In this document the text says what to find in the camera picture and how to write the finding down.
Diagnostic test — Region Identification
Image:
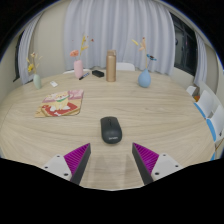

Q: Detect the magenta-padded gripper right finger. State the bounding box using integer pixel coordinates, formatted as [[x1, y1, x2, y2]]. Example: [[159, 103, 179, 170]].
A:
[[131, 142, 184, 186]]

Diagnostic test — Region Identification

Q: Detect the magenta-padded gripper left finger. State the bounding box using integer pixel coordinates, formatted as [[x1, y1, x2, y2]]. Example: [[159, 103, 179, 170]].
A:
[[42, 142, 92, 186]]

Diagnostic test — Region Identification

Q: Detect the black computer mouse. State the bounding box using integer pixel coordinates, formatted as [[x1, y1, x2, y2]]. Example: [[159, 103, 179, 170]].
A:
[[100, 116, 123, 145]]

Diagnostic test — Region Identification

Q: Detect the cartoon print mouse pad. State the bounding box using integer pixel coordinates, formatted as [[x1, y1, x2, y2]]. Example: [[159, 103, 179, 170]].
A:
[[34, 88, 85, 118]]

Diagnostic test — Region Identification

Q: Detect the blue vase with flowers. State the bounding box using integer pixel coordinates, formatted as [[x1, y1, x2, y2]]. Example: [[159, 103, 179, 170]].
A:
[[130, 37, 158, 89]]

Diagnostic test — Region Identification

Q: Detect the black and blue marker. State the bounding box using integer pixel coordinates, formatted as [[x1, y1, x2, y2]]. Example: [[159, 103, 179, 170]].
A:
[[78, 72, 91, 81]]

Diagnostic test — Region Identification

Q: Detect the green vase with flowers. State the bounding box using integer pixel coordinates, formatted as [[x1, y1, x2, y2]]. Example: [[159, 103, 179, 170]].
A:
[[25, 51, 44, 90]]

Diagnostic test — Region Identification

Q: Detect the black rectangular box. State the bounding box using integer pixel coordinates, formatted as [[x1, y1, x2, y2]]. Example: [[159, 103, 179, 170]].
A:
[[91, 69, 106, 79]]

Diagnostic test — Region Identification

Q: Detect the white chair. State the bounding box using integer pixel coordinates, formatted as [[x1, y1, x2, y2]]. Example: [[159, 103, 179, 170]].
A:
[[116, 62, 136, 72], [63, 68, 91, 75]]

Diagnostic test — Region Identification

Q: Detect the pink vase with flowers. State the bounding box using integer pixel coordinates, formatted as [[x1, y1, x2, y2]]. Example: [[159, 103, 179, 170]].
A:
[[69, 34, 95, 80]]

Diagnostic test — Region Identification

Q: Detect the gold drink bottle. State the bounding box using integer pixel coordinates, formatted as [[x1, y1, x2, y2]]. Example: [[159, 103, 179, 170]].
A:
[[105, 49, 118, 83]]

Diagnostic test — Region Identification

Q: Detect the narrow white curtain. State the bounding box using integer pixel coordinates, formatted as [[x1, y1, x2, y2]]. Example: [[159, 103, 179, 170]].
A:
[[17, 14, 43, 85], [194, 31, 209, 88]]

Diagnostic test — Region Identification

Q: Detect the narrow dark window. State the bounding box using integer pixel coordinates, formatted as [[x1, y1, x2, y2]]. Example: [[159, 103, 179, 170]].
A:
[[12, 30, 25, 83]]

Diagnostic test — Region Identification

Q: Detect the large dark window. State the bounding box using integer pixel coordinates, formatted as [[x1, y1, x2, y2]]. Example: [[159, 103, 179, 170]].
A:
[[169, 12, 198, 77]]

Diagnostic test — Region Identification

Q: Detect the wide white curtain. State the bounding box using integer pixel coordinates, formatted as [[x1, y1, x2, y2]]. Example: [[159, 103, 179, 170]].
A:
[[63, 0, 177, 76]]

